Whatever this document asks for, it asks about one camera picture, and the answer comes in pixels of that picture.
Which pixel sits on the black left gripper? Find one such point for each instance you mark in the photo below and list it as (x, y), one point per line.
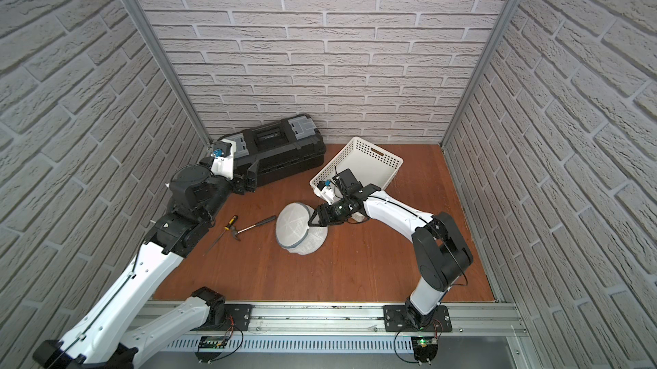
(244, 181)

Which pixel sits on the right aluminium corner post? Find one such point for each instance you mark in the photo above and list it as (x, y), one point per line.
(497, 33)

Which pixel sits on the black handled hammer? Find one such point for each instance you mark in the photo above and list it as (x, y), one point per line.
(236, 233)

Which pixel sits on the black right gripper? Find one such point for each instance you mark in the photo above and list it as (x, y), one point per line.
(326, 216)

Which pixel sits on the controller board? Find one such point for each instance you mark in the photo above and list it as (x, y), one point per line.
(424, 350)
(212, 349)

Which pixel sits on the yellow black screwdriver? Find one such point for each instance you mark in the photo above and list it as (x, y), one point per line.
(227, 228)

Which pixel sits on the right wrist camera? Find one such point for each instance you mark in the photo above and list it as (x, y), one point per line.
(328, 191)

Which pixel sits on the left aluminium corner post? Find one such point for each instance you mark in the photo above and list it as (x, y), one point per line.
(155, 47)

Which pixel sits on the aluminium corner post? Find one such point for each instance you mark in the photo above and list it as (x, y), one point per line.
(155, 47)
(497, 33)

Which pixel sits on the left controller board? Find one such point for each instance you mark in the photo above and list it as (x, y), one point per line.
(212, 349)

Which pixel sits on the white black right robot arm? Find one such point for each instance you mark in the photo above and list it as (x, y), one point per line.
(354, 192)

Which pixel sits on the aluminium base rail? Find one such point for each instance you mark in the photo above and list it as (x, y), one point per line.
(320, 327)

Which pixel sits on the white perforated plastic basket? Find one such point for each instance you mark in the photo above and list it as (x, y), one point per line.
(369, 163)

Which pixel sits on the right controller board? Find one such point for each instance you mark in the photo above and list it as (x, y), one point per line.
(424, 350)

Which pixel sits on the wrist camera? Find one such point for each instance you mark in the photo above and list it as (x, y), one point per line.
(328, 191)
(223, 159)

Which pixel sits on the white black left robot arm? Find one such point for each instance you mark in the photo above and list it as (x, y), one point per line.
(102, 338)

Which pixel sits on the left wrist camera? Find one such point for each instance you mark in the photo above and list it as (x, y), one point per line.
(223, 159)

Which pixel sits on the black plastic toolbox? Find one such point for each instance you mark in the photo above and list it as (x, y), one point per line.
(284, 148)

